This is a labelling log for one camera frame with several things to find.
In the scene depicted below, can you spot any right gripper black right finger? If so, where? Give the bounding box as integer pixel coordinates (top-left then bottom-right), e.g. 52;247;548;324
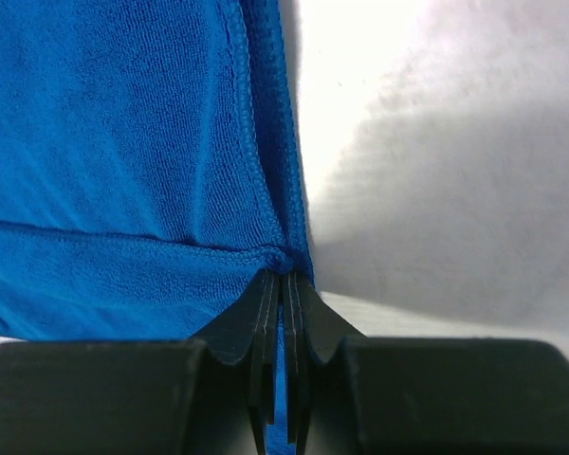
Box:
282;272;361;454

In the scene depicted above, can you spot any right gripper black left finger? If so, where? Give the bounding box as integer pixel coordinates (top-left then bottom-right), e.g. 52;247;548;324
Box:
193;269;280;454

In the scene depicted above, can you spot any blue towel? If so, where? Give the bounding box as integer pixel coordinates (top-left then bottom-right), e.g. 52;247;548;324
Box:
0;1;312;454

